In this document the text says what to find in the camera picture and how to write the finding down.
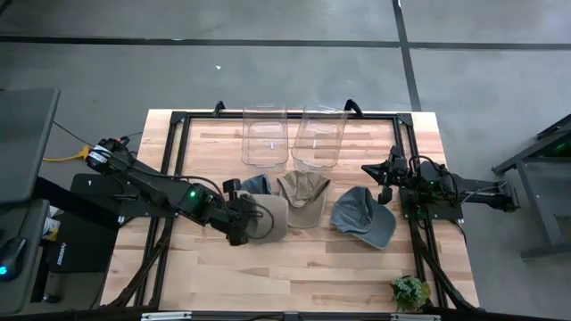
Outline yellow and white packet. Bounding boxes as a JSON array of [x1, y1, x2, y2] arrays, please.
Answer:
[[41, 216, 62, 243]]

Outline clear plastic bin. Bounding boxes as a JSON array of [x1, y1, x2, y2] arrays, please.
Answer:
[[290, 104, 349, 175], [240, 103, 290, 174]]

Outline grey side desk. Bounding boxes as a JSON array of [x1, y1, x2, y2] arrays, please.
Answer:
[[0, 198, 51, 316]]

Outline yellow cable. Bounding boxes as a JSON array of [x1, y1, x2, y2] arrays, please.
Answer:
[[42, 144, 94, 164]]

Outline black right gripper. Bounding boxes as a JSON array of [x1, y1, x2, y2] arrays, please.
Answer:
[[360, 144, 411, 206]]

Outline black aluminium table frame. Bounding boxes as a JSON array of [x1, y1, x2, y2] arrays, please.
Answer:
[[100, 98, 481, 313]]

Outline light beige baseball cap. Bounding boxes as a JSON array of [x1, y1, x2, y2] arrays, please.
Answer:
[[238, 190, 290, 245]]

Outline khaki olive baseball cap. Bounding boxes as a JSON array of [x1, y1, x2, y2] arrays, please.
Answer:
[[276, 169, 332, 230]]

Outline small green potted plant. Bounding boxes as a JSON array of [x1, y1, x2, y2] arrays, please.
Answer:
[[391, 275, 432, 313]]

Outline black computer mouse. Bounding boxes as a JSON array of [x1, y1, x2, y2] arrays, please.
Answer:
[[0, 236, 28, 283]]

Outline grey flat monitor panel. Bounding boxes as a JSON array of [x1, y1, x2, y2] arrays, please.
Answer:
[[0, 87, 62, 206]]

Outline thin black floor cable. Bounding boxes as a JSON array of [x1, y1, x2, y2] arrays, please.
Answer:
[[52, 119, 145, 149]]

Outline black neighbouring table frame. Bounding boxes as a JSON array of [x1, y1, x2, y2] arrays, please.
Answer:
[[492, 113, 571, 260]]

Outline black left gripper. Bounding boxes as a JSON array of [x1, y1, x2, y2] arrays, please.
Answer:
[[221, 177, 262, 247]]

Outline blue-grey baseball cap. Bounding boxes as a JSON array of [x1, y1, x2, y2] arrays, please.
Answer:
[[329, 185, 398, 251], [239, 173, 273, 196]]

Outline silver metal bracket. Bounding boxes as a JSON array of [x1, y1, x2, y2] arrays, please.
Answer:
[[390, 313, 442, 321], [140, 311, 193, 321]]

